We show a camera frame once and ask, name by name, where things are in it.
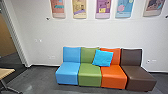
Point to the wooden door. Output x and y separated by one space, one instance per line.
6 36

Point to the blue square cushion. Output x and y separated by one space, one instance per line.
102 58

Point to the green sofa seat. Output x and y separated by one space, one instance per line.
89 75

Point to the blue sofa seat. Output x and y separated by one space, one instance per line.
68 71

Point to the orange sofa seat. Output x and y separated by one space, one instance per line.
113 77

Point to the brown sofa seat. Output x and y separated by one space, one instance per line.
136 76

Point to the wooden desk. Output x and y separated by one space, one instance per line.
5 72

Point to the white wall outlet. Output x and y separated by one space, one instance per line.
52 57
151 61

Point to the white wall switch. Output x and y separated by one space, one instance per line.
38 40

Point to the pink and teal wall poster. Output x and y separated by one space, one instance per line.
57 8

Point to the light blue wall poster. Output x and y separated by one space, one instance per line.
124 8

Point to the grey and orange wall poster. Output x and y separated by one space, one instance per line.
154 7

